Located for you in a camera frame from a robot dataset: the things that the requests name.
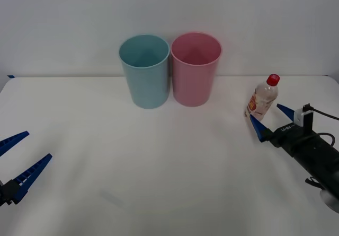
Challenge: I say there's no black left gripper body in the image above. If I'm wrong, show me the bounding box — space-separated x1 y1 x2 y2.
0 180 14 208

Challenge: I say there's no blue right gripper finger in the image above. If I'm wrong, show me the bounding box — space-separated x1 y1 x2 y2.
249 114 274 143
276 103 297 125

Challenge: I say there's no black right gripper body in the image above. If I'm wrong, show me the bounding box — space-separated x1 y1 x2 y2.
269 124 323 158

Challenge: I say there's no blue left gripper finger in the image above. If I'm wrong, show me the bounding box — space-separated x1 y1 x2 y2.
7 153 53 205
0 130 30 158

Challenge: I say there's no clear bottle with red cap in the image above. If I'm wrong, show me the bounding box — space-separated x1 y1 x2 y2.
244 73 281 122

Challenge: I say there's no pink plastic bin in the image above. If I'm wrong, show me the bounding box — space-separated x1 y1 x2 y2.
171 32 222 108

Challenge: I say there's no pale blue plastic bin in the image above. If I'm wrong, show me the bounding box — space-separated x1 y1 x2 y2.
118 34 171 110

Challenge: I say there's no pale grey right wrist camera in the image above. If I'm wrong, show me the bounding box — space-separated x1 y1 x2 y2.
295 103 314 136

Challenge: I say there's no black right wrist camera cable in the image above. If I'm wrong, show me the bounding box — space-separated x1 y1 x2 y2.
310 106 339 147

